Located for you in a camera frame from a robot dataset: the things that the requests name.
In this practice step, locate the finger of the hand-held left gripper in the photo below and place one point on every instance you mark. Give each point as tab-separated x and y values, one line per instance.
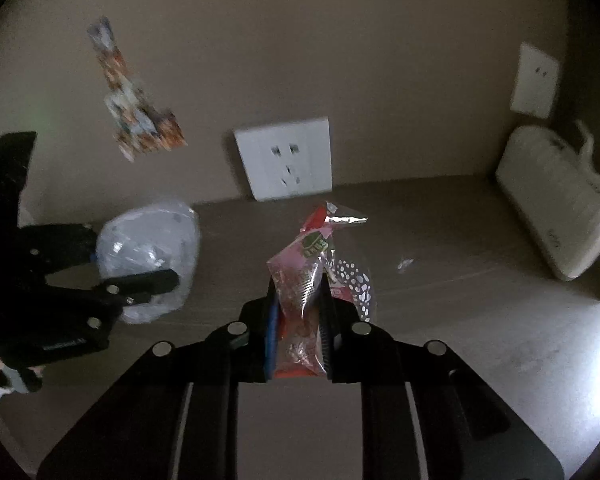
140	282
60	245

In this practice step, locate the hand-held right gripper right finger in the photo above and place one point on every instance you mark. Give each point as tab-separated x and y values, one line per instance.
336	345

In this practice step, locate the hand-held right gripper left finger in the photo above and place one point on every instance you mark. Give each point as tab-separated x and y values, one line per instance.
271	332

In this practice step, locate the clear plastic bag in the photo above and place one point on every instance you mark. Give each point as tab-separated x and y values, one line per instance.
150	240

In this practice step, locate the red snack packet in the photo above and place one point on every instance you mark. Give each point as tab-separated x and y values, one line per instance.
300	280

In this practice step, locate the clear dotted plastic wrapper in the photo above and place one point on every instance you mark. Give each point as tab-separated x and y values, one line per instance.
352	275

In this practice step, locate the small clear plastic scrap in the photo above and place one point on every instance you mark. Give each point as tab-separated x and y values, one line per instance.
405	263

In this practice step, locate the white bedside cabinet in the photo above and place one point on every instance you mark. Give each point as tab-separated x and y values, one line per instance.
480	310

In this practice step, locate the white rounded appliance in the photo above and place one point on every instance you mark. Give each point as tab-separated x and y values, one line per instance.
555	210

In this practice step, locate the colourful wall sticker strip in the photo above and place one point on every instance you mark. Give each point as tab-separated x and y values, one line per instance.
130	100

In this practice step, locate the white wall socket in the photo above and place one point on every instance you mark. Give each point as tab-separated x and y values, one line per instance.
535	80
285	157

